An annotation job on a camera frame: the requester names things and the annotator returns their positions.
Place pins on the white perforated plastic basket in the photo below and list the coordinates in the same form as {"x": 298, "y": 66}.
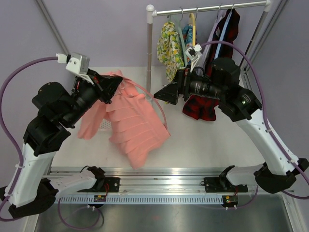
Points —
{"x": 105, "y": 125}

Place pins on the right small circuit board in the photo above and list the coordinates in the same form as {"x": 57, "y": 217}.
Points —
{"x": 230, "y": 201}

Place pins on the white silver clothes rack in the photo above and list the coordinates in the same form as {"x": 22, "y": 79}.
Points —
{"x": 151, "y": 13}

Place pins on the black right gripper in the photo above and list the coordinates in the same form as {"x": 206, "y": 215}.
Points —
{"x": 170, "y": 93}

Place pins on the light blue hanger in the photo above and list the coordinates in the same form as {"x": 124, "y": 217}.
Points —
{"x": 217, "y": 53}

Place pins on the pink skirt hanger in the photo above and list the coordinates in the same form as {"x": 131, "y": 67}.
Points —
{"x": 151, "y": 96}

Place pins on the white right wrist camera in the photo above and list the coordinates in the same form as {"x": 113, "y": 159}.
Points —
{"x": 196, "y": 58}

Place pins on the blue floral garment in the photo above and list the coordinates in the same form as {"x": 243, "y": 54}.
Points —
{"x": 187, "y": 35}

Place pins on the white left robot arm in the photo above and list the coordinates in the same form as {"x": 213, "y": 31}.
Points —
{"x": 30, "y": 193}

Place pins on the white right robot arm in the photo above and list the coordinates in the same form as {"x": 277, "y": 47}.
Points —
{"x": 279, "y": 171}

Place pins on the pink pleated skirt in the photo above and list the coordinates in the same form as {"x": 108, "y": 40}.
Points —
{"x": 136, "y": 127}

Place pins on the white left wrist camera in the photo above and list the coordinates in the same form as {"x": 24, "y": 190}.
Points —
{"x": 76, "y": 64}

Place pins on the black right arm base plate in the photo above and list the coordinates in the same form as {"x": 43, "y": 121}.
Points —
{"x": 217, "y": 185}

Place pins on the yellow lemon print garment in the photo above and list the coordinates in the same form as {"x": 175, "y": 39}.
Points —
{"x": 169, "y": 50}

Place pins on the lavender hanger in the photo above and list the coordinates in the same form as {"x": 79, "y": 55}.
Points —
{"x": 220, "y": 15}

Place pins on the yellow wooden hanger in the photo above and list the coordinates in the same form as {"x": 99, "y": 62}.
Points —
{"x": 193, "y": 17}

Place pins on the red black plaid garment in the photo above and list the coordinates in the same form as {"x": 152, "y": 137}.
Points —
{"x": 202, "y": 107}

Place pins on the left small circuit board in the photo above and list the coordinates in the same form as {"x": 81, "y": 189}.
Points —
{"x": 100, "y": 198}

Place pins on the small circuit board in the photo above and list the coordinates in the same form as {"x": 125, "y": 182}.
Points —
{"x": 230, "y": 201}
{"x": 100, "y": 198}

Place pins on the white slotted cable duct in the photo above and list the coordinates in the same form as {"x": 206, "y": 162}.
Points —
{"x": 145, "y": 199}

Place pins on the mint green hanger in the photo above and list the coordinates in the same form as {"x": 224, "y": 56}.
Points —
{"x": 177, "y": 22}

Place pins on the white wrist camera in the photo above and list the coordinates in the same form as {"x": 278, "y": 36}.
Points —
{"x": 196, "y": 58}
{"x": 76, "y": 64}

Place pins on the aluminium mounting rail frame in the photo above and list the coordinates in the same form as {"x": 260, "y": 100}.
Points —
{"x": 161, "y": 181}

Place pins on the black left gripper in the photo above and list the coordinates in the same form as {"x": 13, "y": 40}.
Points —
{"x": 105, "y": 86}

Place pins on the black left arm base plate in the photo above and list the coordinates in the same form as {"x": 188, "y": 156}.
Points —
{"x": 111, "y": 184}

